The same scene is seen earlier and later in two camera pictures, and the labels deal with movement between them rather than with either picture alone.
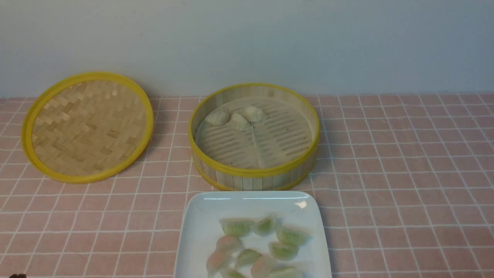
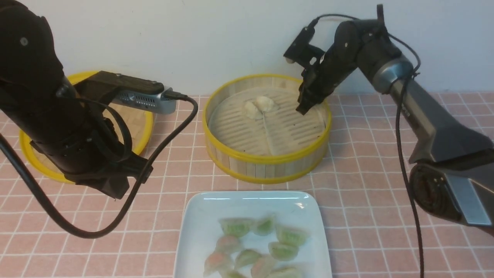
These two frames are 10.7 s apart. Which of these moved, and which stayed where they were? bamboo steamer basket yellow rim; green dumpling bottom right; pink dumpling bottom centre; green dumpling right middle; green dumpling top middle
Moved: bamboo steamer basket yellow rim
Stayed: pink dumpling bottom centre; green dumpling right middle; green dumpling top middle; green dumpling bottom right
